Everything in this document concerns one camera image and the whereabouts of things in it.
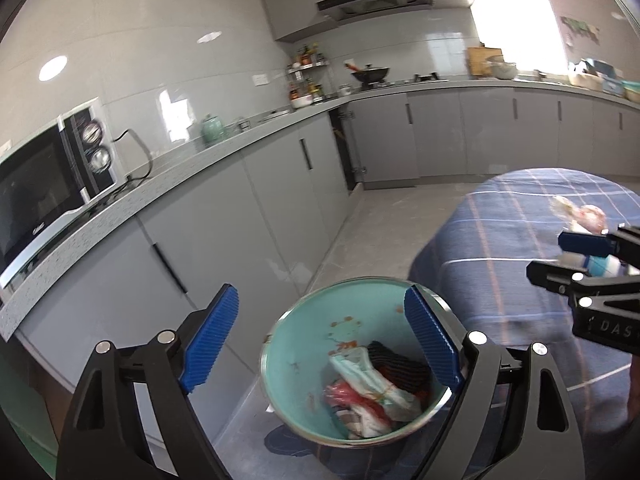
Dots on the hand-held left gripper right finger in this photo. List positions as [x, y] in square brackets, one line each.
[432, 340]

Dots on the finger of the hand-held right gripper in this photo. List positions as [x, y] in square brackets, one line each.
[585, 242]
[555, 275]

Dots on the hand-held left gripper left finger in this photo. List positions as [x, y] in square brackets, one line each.
[210, 340]

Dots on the white teal wrapper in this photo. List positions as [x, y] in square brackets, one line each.
[595, 263]

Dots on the pink white wrapper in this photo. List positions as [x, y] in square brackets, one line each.
[585, 217]

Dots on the black mesh bag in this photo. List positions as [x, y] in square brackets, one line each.
[400, 367]

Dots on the bundle of trash bags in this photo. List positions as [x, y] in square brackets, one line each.
[380, 395]

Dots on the teal round trash bin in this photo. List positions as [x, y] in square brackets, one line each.
[300, 360]

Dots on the blue plaid tablecloth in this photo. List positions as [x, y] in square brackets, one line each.
[490, 240]

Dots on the teal plastic basin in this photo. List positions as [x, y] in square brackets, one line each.
[632, 92]

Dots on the dish rack with dishes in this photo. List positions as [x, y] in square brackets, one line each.
[595, 77]

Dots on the grey kitchen base cabinets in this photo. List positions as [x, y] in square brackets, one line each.
[280, 185]

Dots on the grey cooking pot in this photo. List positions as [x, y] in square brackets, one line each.
[502, 70]

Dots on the teal ceramic jar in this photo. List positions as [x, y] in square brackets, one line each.
[213, 129]

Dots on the wooden cutting board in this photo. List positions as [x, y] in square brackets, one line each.
[477, 60]

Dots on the small metal cup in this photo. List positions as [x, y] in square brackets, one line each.
[242, 125]

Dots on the black white microwave oven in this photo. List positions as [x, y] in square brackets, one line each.
[40, 195]

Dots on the black gas stove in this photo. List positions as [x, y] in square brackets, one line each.
[430, 78]

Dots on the bright window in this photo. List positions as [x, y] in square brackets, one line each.
[515, 15]

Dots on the black wok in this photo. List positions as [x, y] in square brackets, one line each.
[370, 75]

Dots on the metal spice rack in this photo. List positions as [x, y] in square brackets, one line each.
[307, 75]

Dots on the black range hood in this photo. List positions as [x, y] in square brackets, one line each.
[375, 0]

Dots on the green wall decoration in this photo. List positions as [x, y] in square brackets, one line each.
[580, 27]

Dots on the white wall socket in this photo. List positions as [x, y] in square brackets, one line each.
[259, 79]

